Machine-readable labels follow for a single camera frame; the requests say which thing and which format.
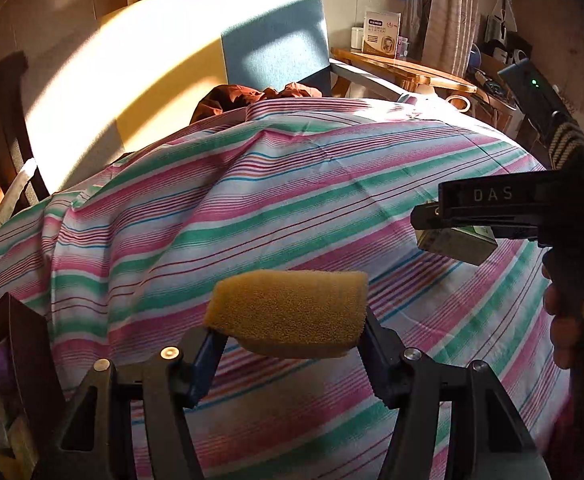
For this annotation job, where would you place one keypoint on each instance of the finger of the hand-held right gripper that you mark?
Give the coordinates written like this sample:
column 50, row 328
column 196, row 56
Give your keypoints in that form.
column 424, row 216

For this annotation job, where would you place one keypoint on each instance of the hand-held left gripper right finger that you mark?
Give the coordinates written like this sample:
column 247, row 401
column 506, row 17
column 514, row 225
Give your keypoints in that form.
column 374, row 347

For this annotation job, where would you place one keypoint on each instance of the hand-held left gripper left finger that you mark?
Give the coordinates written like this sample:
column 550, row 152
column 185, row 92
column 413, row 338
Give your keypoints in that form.
column 206, row 355

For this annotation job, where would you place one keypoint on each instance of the small green carton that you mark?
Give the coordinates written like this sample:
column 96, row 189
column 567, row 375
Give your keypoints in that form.
column 457, row 246

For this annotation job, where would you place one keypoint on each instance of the thin yellow sponge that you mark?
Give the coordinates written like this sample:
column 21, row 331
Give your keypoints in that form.
column 287, row 310

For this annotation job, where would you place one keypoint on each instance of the gold tin box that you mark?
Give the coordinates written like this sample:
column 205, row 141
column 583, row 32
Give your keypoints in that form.
column 26, row 340

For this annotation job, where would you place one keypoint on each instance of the purple snack packet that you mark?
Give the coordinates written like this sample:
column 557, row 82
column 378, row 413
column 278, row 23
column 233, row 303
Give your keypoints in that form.
column 0, row 367

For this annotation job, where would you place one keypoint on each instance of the person's right hand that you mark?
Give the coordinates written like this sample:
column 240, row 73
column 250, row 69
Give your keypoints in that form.
column 567, row 342

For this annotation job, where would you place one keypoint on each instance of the white cup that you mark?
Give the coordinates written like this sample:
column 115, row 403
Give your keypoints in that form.
column 458, row 103

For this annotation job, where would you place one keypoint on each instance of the cardboard box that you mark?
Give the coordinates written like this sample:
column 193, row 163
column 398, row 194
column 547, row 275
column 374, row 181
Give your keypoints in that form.
column 502, row 105

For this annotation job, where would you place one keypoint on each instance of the wooden side table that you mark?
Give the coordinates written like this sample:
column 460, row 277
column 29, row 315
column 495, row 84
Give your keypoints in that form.
column 407, row 67

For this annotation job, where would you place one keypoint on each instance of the striped bed sheet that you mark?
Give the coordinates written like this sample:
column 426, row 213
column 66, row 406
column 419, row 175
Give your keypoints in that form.
column 272, row 200

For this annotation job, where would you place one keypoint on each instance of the small clear jar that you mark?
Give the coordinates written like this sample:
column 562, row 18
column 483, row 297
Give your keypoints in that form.
column 403, row 47

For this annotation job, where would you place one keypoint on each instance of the white printed product box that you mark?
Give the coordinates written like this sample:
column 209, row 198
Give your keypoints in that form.
column 382, row 32

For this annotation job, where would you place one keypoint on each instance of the white jar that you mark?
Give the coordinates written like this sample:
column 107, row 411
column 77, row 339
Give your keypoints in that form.
column 357, row 39

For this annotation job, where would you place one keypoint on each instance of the striped curtain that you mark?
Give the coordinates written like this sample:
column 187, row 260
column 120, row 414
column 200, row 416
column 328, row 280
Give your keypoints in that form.
column 447, row 20

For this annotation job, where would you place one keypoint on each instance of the brown cloth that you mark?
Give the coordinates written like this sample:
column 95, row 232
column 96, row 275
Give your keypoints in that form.
column 221, row 100

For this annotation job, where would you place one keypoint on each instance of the grey blue armchair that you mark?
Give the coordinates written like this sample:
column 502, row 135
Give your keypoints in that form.
column 171, row 60

